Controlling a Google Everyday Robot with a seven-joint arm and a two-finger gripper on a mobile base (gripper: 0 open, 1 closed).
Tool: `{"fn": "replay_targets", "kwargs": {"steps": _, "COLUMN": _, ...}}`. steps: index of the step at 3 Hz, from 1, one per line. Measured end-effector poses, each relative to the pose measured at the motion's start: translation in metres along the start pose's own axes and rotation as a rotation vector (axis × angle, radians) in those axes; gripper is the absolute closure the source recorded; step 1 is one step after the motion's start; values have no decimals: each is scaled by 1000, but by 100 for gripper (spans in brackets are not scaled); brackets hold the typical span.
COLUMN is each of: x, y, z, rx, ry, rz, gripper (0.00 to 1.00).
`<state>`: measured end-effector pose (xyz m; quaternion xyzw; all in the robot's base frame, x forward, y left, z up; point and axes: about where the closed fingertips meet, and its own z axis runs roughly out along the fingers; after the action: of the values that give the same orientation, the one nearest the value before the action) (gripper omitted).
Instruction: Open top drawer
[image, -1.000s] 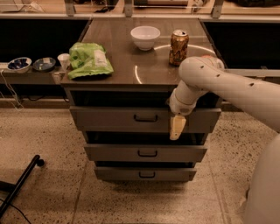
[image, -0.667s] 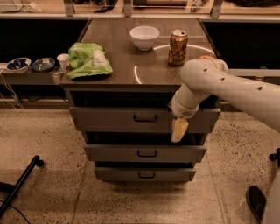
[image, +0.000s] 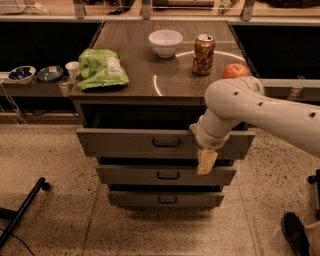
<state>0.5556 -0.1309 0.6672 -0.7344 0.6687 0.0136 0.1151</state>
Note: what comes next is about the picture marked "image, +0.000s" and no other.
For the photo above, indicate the black shoe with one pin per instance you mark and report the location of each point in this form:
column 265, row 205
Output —
column 293, row 230

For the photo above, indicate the grey drawer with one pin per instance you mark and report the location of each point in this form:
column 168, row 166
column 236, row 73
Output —
column 165, row 199
column 138, row 143
column 164, row 175

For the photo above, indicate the green chip bag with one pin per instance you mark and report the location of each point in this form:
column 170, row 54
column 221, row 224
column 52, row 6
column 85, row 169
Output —
column 100, row 68

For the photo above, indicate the grey middle drawer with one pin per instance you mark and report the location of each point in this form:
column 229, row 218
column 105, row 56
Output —
column 164, row 175

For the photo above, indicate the red apple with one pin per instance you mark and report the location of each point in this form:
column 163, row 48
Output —
column 235, row 70

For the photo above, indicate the dark glazed bowl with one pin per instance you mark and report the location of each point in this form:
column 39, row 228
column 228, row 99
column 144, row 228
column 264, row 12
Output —
column 50, row 74

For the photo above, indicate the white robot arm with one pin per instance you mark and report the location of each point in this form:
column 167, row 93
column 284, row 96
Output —
column 233, row 101

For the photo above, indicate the black chair leg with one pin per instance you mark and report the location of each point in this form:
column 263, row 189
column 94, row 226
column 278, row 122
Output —
column 14, row 216

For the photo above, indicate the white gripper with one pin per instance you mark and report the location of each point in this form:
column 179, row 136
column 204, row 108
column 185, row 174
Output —
column 206, row 138

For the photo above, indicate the grey drawer cabinet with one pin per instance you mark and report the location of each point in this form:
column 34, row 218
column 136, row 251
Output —
column 163, row 93

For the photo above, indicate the blue patterned bowl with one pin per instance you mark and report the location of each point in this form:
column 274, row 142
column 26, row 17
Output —
column 22, row 74

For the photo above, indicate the gold soda can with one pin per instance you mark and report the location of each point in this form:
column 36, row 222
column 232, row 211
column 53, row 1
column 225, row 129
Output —
column 204, row 47

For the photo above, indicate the black caster wheel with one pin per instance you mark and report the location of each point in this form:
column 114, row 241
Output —
column 314, row 181

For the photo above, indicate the low side shelf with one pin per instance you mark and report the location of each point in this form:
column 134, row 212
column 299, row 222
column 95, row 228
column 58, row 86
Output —
column 37, row 88

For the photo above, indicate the white bowl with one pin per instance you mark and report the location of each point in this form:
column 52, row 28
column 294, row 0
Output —
column 165, row 42

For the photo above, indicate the grey bottom drawer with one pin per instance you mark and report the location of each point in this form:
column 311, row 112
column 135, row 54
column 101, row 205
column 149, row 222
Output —
column 165, row 199

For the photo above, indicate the white paper cup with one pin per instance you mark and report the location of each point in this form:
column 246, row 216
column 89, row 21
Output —
column 73, row 69

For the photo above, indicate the grey top drawer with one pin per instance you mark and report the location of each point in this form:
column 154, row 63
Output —
column 138, row 143

